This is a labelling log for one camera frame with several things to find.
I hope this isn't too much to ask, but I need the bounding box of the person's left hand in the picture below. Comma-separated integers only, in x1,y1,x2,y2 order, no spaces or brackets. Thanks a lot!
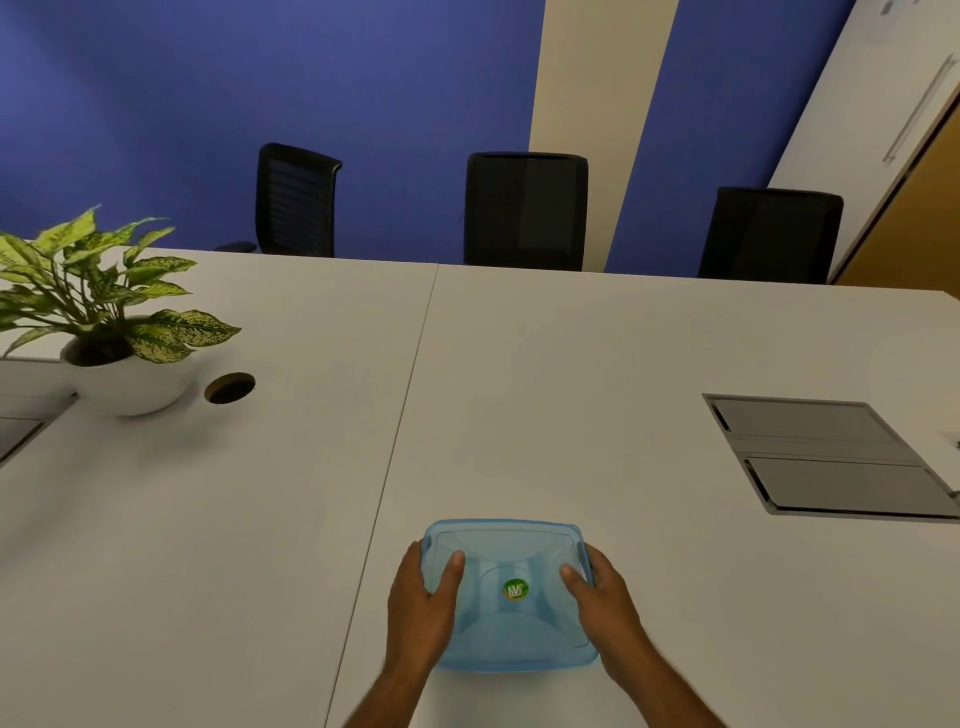
386,539,468,677

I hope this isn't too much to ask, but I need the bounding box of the person's right hand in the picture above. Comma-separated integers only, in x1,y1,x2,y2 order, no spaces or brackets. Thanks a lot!
559,542,658,688

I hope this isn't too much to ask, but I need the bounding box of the clear plastic container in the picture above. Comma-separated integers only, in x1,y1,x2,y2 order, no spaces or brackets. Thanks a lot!
431,524,599,673

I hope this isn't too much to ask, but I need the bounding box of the blue plastic lid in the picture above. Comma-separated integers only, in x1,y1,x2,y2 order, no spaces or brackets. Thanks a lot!
419,518,601,674

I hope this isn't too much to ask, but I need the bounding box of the green plant in white pot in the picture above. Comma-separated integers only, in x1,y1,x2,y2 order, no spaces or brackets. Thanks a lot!
0,206,243,418

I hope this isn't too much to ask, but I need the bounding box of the black mesh office chair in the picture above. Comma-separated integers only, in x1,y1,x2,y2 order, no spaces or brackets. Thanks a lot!
213,142,344,259

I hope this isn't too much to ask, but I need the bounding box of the yellow wooden door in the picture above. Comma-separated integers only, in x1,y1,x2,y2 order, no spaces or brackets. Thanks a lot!
832,104,960,298

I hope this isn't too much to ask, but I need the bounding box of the white cabinet door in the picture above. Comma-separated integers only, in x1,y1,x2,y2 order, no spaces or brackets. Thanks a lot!
766,0,960,283

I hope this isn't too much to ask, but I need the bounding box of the grey table cable hatch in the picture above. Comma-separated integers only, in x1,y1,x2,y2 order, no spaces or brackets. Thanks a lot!
0,393,79,470
702,392,960,522

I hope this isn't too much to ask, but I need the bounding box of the metal door handle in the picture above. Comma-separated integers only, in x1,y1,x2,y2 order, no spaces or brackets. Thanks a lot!
883,53,960,165

